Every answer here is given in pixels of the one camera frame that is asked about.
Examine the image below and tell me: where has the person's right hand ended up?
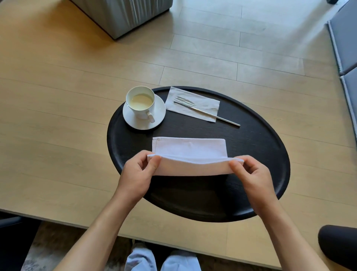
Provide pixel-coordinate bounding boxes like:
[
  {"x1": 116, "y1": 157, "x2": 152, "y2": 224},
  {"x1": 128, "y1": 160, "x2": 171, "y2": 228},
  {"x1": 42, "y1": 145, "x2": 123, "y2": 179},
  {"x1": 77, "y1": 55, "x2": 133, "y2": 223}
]
[{"x1": 229, "y1": 155, "x2": 280, "y2": 218}]

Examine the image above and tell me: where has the person's left hand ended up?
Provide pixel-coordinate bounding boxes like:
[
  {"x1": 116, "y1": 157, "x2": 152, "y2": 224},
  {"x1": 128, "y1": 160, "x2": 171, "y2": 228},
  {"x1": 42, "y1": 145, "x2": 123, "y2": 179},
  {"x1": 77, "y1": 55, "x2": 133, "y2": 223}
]
[{"x1": 114, "y1": 150, "x2": 162, "y2": 204}]

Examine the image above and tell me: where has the white cloth napkin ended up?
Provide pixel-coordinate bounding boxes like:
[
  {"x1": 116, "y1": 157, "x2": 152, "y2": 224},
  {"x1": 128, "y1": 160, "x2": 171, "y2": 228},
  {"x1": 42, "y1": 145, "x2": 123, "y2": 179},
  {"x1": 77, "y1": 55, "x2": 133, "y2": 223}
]
[{"x1": 147, "y1": 136, "x2": 245, "y2": 177}]

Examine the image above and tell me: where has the person's right forearm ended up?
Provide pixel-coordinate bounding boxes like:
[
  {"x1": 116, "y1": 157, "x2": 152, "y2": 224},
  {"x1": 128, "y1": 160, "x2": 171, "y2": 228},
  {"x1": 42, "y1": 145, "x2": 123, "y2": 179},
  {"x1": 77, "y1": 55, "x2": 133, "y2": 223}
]
[{"x1": 257, "y1": 199, "x2": 331, "y2": 271}]

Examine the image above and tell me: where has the person's left forearm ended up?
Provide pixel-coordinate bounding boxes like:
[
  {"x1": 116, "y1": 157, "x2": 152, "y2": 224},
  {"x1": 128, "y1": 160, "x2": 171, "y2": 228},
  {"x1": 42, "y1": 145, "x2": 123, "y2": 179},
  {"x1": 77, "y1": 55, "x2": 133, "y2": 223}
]
[{"x1": 54, "y1": 193, "x2": 143, "y2": 271}]

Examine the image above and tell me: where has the black oval side table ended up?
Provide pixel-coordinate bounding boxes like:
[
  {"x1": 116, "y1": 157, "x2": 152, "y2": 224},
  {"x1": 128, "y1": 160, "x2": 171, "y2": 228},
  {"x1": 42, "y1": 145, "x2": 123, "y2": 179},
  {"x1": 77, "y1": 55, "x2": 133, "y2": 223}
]
[{"x1": 107, "y1": 86, "x2": 291, "y2": 223}]

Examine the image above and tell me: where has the white ceramic saucer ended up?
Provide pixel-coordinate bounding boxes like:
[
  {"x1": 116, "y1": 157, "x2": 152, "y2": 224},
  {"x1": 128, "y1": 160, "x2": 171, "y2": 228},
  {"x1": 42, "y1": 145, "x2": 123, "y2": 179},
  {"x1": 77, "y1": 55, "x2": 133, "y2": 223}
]
[{"x1": 122, "y1": 94, "x2": 167, "y2": 131}]

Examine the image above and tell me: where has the white ceramic cup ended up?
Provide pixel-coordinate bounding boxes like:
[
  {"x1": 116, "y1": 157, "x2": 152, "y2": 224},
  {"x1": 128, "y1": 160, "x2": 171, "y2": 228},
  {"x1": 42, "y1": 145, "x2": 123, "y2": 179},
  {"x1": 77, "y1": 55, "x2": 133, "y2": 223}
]
[{"x1": 126, "y1": 86, "x2": 156, "y2": 124}]

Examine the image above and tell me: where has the silver fork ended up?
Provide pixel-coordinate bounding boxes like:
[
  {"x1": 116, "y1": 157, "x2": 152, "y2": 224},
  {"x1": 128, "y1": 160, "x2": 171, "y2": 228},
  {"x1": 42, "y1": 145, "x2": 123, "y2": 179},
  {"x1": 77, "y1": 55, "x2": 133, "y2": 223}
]
[{"x1": 173, "y1": 96, "x2": 241, "y2": 127}]

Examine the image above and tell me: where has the milky drink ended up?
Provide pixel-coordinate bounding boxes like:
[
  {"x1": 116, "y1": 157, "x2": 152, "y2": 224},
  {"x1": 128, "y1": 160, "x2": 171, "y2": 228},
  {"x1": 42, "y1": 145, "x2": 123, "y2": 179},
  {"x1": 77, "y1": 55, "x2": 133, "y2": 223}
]
[{"x1": 130, "y1": 93, "x2": 153, "y2": 111}]

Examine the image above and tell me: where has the grey paper napkin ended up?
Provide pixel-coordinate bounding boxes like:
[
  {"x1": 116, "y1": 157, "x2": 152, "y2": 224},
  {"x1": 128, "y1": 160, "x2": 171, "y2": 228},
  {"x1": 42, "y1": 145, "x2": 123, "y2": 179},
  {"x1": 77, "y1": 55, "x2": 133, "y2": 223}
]
[{"x1": 165, "y1": 87, "x2": 220, "y2": 123}]

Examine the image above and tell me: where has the person's left leg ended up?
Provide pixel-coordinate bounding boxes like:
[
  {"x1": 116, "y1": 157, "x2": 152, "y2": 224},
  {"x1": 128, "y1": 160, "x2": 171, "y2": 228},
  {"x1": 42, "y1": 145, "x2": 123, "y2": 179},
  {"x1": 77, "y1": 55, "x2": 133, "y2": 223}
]
[{"x1": 124, "y1": 242, "x2": 158, "y2": 271}]

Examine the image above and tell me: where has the person's leg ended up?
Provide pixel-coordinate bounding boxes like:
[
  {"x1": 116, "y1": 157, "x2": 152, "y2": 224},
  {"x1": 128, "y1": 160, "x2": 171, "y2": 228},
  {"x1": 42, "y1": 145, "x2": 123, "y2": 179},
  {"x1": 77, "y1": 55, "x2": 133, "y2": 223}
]
[
  {"x1": 160, "y1": 249, "x2": 202, "y2": 271},
  {"x1": 124, "y1": 242, "x2": 158, "y2": 271}
]

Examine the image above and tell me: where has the person's right leg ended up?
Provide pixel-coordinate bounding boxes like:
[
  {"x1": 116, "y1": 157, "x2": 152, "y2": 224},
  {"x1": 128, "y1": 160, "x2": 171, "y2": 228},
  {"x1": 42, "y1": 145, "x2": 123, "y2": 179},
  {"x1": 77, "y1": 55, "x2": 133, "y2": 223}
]
[{"x1": 160, "y1": 249, "x2": 202, "y2": 271}]

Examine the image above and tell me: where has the black chair armrest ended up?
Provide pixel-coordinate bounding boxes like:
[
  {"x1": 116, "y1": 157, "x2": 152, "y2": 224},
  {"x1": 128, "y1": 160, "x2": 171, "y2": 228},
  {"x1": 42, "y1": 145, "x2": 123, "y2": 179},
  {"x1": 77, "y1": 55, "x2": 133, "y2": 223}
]
[{"x1": 318, "y1": 225, "x2": 357, "y2": 271}]

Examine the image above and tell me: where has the grey seat cushion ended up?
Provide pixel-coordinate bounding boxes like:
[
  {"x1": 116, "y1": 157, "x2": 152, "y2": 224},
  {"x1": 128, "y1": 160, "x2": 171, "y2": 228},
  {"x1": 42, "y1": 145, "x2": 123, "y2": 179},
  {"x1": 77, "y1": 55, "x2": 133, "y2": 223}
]
[
  {"x1": 339, "y1": 67, "x2": 357, "y2": 141},
  {"x1": 327, "y1": 0, "x2": 357, "y2": 76}
]

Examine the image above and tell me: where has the grey upholstered ottoman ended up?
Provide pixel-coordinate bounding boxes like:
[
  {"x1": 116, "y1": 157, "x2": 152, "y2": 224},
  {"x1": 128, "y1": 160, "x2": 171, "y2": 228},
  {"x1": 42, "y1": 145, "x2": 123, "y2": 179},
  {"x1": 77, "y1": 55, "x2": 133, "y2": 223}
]
[{"x1": 69, "y1": 0, "x2": 173, "y2": 40}]

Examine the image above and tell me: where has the dark chair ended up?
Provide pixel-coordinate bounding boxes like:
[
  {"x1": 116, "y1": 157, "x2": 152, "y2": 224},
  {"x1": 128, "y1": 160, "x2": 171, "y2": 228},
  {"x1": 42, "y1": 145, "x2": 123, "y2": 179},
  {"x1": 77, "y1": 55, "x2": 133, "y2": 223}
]
[{"x1": 0, "y1": 212, "x2": 42, "y2": 271}]

